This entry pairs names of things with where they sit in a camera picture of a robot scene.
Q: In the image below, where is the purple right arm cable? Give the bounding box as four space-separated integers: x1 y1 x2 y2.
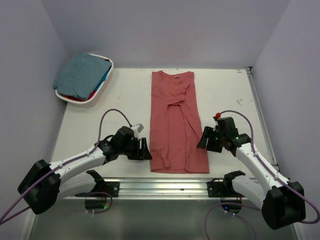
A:
219 109 320 224

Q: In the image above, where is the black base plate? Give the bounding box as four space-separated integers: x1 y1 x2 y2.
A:
206 178 244 198
92 181 120 198

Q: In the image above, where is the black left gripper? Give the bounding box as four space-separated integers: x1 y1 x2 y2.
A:
119 136 152 160

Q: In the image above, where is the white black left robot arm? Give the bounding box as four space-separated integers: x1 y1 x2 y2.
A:
17 123 152 215

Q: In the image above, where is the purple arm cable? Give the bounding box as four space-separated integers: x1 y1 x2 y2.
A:
0 108 133 226
219 109 320 224

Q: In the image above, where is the teal t shirt in basket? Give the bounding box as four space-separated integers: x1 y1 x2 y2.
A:
52 53 112 99

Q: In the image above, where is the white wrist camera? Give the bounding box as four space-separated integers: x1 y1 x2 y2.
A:
213 112 221 121
131 123 144 133

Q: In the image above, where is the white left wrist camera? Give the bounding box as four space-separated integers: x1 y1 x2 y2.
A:
131 123 144 133

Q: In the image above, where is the aluminium mounting rail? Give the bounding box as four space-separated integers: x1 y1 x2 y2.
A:
62 177 266 200

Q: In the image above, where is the purple right floor cable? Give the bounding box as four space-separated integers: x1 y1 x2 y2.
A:
204 202 263 240

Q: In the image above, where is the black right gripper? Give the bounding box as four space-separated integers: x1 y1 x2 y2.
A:
196 126 226 153

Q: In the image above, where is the salmon pink t shirt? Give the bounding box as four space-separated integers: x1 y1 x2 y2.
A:
149 71 210 174

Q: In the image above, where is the purple floor cable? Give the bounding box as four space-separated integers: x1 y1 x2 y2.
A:
204 202 263 240
84 191 113 215

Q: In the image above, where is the blue t shirt in basket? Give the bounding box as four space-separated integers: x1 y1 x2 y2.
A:
93 67 111 92

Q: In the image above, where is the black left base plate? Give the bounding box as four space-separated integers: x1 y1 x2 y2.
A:
92 181 120 198

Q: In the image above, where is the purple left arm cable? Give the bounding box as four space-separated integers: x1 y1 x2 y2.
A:
0 108 133 226

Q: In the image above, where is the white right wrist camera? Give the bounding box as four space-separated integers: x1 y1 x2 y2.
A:
213 112 221 121

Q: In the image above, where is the red t shirt in basket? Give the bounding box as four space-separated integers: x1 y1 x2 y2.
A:
62 91 96 102

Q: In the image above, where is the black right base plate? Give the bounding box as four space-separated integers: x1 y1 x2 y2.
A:
206 178 244 198

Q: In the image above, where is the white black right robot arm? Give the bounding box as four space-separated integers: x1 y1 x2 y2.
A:
197 117 306 230

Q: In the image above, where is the white perforated laundry basket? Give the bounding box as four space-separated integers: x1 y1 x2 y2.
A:
54 53 114 108

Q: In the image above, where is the purple left floor cable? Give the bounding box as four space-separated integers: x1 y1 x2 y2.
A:
84 191 113 215

